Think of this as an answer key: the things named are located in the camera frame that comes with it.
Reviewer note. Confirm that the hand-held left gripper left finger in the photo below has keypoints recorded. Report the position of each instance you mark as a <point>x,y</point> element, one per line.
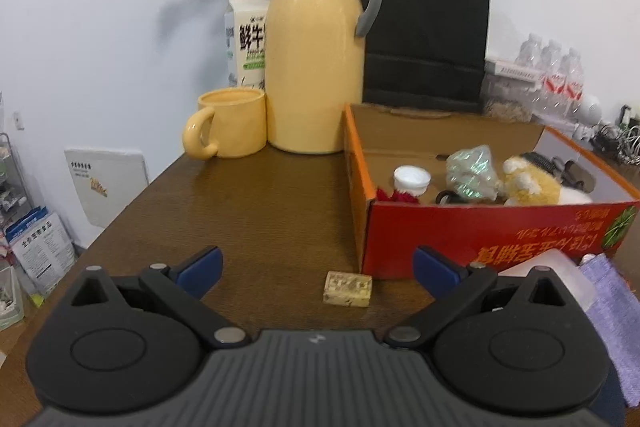
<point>200,272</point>

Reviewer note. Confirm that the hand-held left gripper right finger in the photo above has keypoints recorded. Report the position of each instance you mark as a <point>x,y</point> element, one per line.
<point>437,272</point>

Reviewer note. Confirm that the red cardboard box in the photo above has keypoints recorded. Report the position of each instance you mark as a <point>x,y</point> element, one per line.
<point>450,232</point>

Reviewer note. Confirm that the red artificial rose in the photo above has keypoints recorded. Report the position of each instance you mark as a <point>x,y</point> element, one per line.
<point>400,196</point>

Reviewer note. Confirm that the small beige block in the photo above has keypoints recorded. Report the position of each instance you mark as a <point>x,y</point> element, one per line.
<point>348,289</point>

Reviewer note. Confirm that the clear wrapper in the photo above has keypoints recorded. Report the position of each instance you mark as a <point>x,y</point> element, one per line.
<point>472,172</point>

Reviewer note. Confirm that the white and yellow plush toy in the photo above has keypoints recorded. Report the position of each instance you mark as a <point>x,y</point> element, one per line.
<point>530,187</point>

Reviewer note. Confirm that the clear plastic box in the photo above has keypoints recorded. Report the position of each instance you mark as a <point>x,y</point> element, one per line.
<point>565,267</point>

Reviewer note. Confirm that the purple woven pouch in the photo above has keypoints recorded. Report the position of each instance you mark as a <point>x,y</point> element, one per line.
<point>615,307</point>

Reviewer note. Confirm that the navy blue pouch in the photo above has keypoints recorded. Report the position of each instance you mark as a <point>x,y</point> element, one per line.
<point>610,402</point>

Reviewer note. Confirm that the yellow mug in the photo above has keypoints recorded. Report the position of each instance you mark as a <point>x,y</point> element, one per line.
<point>235,122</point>

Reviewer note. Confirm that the blue and white packet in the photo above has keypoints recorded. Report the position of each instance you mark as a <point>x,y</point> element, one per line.
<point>42,249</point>

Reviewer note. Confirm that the clear container with white lid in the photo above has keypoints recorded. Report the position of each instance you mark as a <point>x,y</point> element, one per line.
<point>507,94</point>

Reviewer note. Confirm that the small white robot toy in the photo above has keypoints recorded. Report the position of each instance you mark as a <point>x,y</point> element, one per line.
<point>587,109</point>

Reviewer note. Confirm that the white milk carton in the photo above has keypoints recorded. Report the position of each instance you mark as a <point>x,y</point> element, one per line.
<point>245,37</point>

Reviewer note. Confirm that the black paper bag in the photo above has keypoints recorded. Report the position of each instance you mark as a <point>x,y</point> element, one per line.
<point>425,32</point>

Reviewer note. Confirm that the yellow thermos jug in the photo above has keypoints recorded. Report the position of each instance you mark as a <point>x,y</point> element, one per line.
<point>315,57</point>

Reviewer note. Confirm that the black charger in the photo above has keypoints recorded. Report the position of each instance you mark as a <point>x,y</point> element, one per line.
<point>626,114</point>

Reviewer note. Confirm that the white wall panel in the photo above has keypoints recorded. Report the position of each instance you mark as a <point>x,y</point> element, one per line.
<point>107,182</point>

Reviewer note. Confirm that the white wall outlet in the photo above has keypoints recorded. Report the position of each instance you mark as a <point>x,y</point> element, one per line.
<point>19,120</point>

